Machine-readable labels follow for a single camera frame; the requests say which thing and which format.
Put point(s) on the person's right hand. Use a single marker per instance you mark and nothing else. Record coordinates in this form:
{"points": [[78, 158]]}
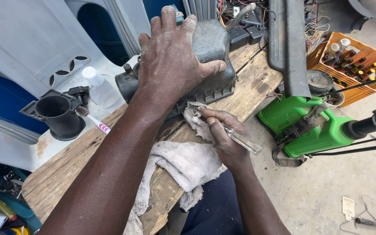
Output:
{"points": [[232, 143]]}

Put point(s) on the paper tag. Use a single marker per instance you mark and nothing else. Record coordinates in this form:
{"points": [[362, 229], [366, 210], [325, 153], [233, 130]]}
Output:
{"points": [[348, 207]]}

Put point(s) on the person's left hand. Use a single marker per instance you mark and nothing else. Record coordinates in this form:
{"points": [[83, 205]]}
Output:
{"points": [[165, 65]]}

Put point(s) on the black plastic intake duct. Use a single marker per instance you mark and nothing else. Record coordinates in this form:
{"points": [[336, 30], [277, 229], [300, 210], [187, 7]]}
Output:
{"points": [[60, 114]]}

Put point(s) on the round black tank lid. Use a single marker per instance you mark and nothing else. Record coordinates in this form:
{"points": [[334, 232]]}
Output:
{"points": [[320, 81]]}

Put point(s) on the clear bottle with white cap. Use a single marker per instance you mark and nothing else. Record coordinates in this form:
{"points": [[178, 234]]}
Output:
{"points": [[101, 89]]}

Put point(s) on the green plastic sprayer tank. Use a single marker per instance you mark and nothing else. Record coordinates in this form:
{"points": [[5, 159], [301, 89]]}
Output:
{"points": [[292, 114]]}

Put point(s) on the black sprayer lance rods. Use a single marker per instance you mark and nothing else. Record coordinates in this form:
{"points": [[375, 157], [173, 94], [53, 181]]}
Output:
{"points": [[364, 148]]}

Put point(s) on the small black sensor part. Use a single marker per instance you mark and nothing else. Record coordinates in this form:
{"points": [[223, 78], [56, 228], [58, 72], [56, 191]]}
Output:
{"points": [[78, 93]]}

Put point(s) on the black relay box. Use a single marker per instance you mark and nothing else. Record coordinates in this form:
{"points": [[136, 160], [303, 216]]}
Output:
{"points": [[238, 37], [254, 34]]}

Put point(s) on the white towel cloth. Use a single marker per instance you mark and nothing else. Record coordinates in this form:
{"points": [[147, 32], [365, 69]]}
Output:
{"points": [[181, 163]]}

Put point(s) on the person's navy trousers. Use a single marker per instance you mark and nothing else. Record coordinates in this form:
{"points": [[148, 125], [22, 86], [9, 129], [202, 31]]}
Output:
{"points": [[214, 205]]}

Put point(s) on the black curved frame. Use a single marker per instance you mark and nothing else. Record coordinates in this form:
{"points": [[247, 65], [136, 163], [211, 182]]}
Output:
{"points": [[364, 13]]}

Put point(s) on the orange crate of bottles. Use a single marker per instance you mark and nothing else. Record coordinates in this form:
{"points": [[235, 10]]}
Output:
{"points": [[357, 68]]}

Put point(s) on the long black plastic trim panel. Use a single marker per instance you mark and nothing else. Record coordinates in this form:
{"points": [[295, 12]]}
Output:
{"points": [[289, 49]]}

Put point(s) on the pink and white toothbrush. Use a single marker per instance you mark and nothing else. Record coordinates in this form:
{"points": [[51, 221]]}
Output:
{"points": [[98, 124]]}

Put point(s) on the thin black rod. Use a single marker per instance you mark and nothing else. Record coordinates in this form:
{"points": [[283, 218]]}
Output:
{"points": [[361, 84]]}

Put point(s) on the black plastic air filter housing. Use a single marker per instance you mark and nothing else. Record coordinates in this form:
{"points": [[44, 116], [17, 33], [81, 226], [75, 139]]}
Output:
{"points": [[214, 42]]}

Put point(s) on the blue toolbox with tools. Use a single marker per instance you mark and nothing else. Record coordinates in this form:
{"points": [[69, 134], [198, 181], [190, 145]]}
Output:
{"points": [[11, 182]]}

